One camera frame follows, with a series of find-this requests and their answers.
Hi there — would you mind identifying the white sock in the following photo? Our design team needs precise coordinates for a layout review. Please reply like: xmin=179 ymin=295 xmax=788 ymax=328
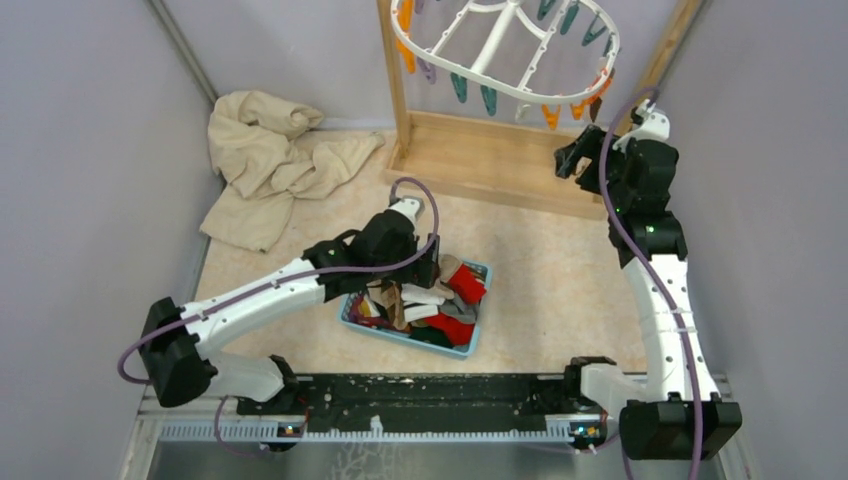
xmin=400 ymin=284 xmax=446 ymax=324

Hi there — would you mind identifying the brown beige sock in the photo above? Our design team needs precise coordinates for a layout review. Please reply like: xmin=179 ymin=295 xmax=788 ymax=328
xmin=589 ymin=96 xmax=603 ymax=122

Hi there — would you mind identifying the grey sock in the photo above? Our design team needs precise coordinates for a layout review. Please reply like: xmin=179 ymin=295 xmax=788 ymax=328
xmin=438 ymin=296 xmax=479 ymax=325

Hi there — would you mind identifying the red santa sock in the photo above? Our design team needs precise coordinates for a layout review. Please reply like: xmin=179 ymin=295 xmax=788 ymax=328
xmin=424 ymin=313 xmax=475 ymax=347

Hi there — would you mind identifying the beige red dotted sock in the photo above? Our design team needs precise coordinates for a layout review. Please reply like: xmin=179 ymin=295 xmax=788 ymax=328
xmin=433 ymin=254 xmax=487 ymax=305

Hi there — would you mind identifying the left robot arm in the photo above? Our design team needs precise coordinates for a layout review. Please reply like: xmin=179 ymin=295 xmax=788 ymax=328
xmin=136 ymin=209 xmax=439 ymax=414

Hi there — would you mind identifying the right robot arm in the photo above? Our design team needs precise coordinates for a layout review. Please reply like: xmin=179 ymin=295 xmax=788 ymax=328
xmin=554 ymin=107 xmax=743 ymax=461

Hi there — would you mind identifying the pile of socks in basket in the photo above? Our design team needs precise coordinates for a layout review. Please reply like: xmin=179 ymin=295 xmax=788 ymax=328
xmin=342 ymin=283 xmax=486 ymax=352

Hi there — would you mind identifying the wooden hanger stand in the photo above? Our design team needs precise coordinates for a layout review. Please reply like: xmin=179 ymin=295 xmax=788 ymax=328
xmin=376 ymin=0 xmax=707 ymax=221

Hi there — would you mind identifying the white oval clip hanger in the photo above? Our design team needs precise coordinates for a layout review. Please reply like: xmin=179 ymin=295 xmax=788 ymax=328
xmin=386 ymin=1 xmax=622 ymax=113

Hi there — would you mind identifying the blue plastic basket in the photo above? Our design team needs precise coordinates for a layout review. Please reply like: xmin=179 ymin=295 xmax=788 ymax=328
xmin=338 ymin=258 xmax=492 ymax=359

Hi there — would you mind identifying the beige crumpled cloth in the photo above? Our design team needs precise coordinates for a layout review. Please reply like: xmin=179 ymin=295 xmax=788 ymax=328
xmin=199 ymin=91 xmax=385 ymax=253

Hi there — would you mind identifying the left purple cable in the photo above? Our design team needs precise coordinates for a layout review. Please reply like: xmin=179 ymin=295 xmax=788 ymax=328
xmin=117 ymin=176 xmax=441 ymax=458

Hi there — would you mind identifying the purple cable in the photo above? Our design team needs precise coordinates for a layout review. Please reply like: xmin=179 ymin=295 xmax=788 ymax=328
xmin=597 ymin=89 xmax=705 ymax=480
xmin=117 ymin=176 xmax=441 ymax=458

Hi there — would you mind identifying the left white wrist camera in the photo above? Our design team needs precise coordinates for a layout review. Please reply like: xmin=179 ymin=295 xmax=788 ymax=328
xmin=388 ymin=196 xmax=425 ymax=227

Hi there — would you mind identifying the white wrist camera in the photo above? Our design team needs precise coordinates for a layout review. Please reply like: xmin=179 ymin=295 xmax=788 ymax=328
xmin=388 ymin=196 xmax=425 ymax=227
xmin=618 ymin=99 xmax=671 ymax=150

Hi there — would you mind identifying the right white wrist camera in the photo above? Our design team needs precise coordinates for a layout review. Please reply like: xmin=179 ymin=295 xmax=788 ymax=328
xmin=618 ymin=99 xmax=671 ymax=150

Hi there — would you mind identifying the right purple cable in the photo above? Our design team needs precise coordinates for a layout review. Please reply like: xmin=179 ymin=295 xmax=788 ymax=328
xmin=597 ymin=89 xmax=705 ymax=480

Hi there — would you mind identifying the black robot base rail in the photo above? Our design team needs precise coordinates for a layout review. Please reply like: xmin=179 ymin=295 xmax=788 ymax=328
xmin=236 ymin=373 xmax=609 ymax=434

